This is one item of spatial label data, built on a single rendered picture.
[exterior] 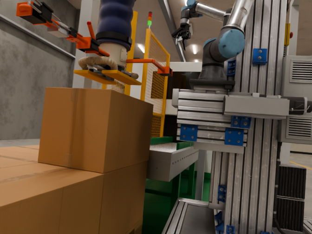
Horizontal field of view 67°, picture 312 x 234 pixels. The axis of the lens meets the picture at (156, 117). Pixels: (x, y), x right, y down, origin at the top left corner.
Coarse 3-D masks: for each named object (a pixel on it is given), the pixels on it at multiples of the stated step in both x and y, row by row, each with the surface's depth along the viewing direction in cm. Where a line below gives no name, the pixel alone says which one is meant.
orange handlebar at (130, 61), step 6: (24, 6) 86; (30, 6) 87; (48, 24) 100; (72, 36) 110; (78, 36) 113; (78, 42) 119; (84, 42) 118; (108, 54) 138; (126, 60) 148; (132, 60) 147; (138, 60) 146; (144, 60) 144; (150, 60) 143; (156, 66) 152
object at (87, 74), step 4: (76, 72) 136; (80, 72) 135; (84, 72) 134; (88, 72) 134; (92, 72) 138; (84, 76) 144; (88, 76) 143; (92, 76) 142; (96, 76) 142; (100, 76) 146; (104, 76) 157; (96, 80) 155; (100, 80) 154; (104, 80) 152
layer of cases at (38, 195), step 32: (0, 160) 120; (32, 160) 128; (0, 192) 71; (32, 192) 74; (64, 192) 84; (96, 192) 104; (128, 192) 138; (0, 224) 61; (32, 224) 71; (64, 224) 85; (96, 224) 106; (128, 224) 142
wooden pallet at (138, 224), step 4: (140, 220) 161; (136, 224) 154; (140, 224) 161; (132, 228) 148; (136, 228) 155; (140, 228) 162; (128, 232) 142; (132, 232) 152; (136, 232) 156; (140, 232) 162
